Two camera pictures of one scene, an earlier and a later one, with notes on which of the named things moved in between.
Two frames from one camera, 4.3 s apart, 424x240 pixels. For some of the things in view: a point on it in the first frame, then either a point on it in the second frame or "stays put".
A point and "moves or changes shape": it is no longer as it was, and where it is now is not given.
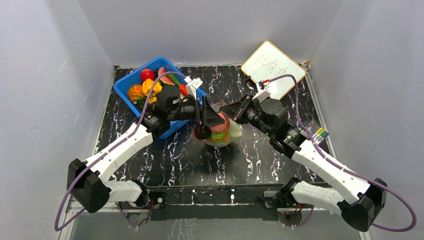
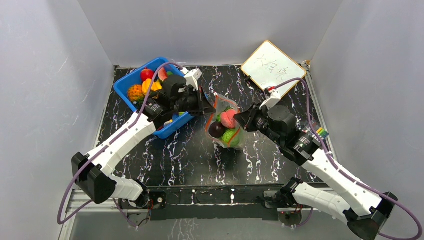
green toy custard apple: [218, 135] → [227, 135]
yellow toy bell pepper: [147, 85] stays put
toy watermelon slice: [165, 79] stays put
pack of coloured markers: [321, 134] stays put
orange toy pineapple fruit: [137, 96] stays put
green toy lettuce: [219, 139] → [231, 136]
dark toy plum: [202, 132] → [216, 129]
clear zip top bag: [218, 135] moves or changes shape
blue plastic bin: [172, 126] stays put
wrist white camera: [263, 92] → [274, 97]
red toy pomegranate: [147, 73] stays put
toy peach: [221, 127] moves or changes shape
